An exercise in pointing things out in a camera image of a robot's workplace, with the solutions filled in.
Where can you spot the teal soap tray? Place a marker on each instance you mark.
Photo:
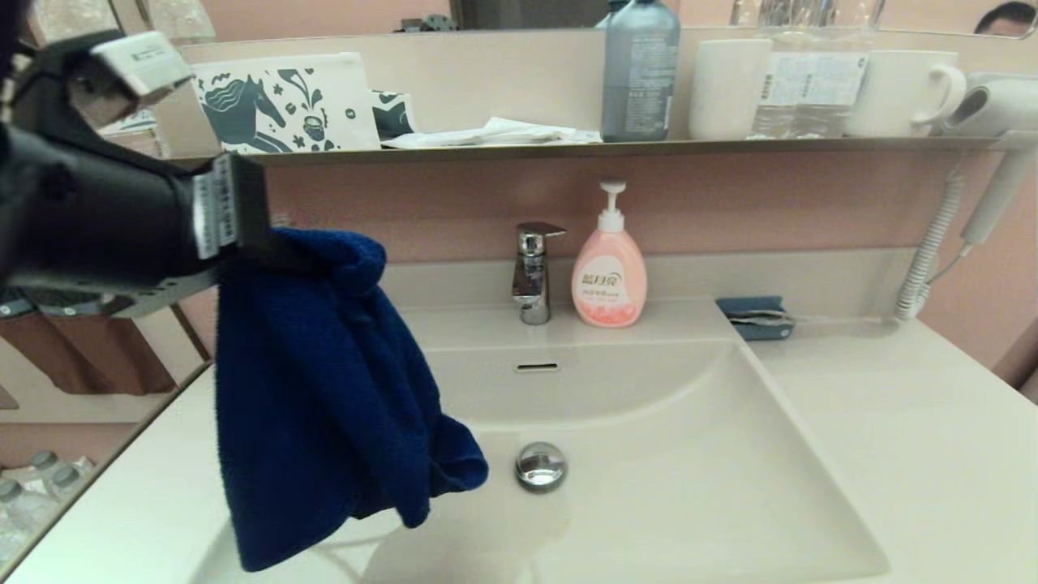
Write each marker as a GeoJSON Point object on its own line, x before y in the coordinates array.
{"type": "Point", "coordinates": [742, 308]}

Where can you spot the white crumpled towel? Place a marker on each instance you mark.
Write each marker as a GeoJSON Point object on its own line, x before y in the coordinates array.
{"type": "Point", "coordinates": [503, 132]}

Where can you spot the dark grey slipper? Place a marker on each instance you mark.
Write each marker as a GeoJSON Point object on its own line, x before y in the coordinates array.
{"type": "Point", "coordinates": [69, 310]}
{"type": "Point", "coordinates": [10, 308]}

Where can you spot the wall mirror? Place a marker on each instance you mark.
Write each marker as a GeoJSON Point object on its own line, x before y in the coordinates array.
{"type": "Point", "coordinates": [324, 16]}

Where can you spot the horse label clear bottle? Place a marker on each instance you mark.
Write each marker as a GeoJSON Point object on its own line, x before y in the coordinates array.
{"type": "Point", "coordinates": [73, 16]}

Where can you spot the grey lotion bottle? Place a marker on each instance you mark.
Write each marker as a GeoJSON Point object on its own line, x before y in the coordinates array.
{"type": "Point", "coordinates": [641, 81]}

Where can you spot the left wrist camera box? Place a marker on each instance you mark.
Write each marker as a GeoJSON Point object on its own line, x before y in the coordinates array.
{"type": "Point", "coordinates": [146, 65]}

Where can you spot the metal wall shelf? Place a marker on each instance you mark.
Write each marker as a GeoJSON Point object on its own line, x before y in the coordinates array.
{"type": "Point", "coordinates": [568, 150]}

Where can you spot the dark blue towel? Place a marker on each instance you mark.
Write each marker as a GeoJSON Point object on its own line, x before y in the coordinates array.
{"type": "Point", "coordinates": [324, 389]}

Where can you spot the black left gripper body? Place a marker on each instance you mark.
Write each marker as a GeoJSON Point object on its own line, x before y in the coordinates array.
{"type": "Point", "coordinates": [138, 227]}

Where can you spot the labelled clear water bottle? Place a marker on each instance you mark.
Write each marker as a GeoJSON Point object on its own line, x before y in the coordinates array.
{"type": "Point", "coordinates": [782, 85]}
{"type": "Point", "coordinates": [841, 85]}

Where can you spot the pink soap pump bottle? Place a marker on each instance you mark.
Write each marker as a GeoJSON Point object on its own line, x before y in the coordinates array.
{"type": "Point", "coordinates": [608, 284]}

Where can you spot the white horse print pouch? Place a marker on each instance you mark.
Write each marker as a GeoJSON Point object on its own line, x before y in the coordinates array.
{"type": "Point", "coordinates": [300, 105]}

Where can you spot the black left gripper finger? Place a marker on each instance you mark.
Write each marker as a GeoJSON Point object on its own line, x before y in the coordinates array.
{"type": "Point", "coordinates": [280, 253]}

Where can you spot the chrome faucet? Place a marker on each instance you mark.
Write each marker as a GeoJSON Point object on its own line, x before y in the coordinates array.
{"type": "Point", "coordinates": [534, 276]}

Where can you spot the white hair dryer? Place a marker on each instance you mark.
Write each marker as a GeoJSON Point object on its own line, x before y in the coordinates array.
{"type": "Point", "coordinates": [1003, 104]}

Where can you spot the small dark patterned pouch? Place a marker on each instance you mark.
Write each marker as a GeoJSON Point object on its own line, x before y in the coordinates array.
{"type": "Point", "coordinates": [393, 116]}

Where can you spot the white ceramic sink basin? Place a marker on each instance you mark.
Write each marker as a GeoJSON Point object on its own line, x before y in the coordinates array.
{"type": "Point", "coordinates": [689, 487]}

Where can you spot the chrome drain stopper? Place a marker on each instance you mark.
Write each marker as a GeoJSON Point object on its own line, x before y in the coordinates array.
{"type": "Point", "coordinates": [541, 466]}

